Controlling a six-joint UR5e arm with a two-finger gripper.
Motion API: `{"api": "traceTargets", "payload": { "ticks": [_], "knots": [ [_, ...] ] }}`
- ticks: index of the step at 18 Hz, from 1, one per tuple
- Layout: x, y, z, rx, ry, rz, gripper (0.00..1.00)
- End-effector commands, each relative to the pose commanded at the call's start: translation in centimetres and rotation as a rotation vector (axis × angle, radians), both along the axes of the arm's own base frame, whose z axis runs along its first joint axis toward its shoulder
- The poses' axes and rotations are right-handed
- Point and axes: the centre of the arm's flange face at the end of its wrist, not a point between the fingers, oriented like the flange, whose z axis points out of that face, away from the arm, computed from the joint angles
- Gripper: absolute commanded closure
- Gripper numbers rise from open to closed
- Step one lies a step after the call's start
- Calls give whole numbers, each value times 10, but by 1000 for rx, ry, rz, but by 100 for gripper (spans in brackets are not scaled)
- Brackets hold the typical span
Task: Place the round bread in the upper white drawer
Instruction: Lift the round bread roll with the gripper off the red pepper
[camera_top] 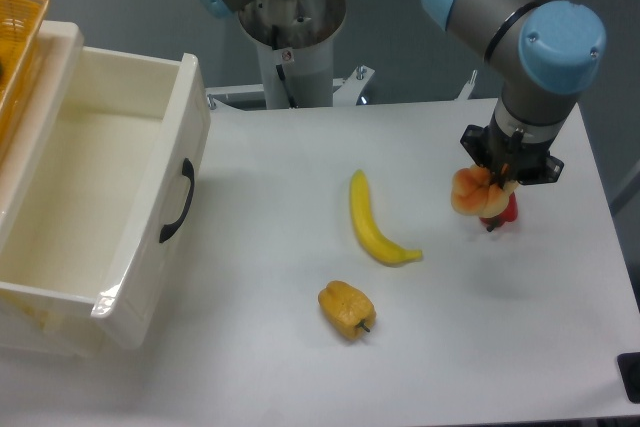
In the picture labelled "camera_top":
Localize white upper drawer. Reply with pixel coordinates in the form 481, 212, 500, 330
1, 47, 210, 349

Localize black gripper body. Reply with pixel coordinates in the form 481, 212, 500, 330
460, 123, 564, 185

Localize white drawer cabinet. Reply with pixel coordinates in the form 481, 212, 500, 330
1, 21, 104, 357

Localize white metal frame bracket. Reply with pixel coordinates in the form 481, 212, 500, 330
205, 65, 478, 111

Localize yellow bell pepper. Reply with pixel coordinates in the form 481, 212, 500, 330
318, 280, 377, 341

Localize red bell pepper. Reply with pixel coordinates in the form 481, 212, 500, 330
480, 193, 518, 232

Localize yellow banana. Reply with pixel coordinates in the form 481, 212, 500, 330
349, 170, 423, 266

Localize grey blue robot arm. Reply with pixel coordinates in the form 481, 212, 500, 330
200, 0, 606, 185

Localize black cable on pedestal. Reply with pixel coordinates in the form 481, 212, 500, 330
271, 25, 298, 109

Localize round bread roll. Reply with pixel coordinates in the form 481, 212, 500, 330
450, 166, 517, 218

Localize black drawer handle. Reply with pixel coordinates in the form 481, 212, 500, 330
158, 157, 196, 244

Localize black device at table edge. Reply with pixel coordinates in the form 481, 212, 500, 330
617, 352, 640, 404

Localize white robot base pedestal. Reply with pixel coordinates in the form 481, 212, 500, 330
238, 0, 346, 109

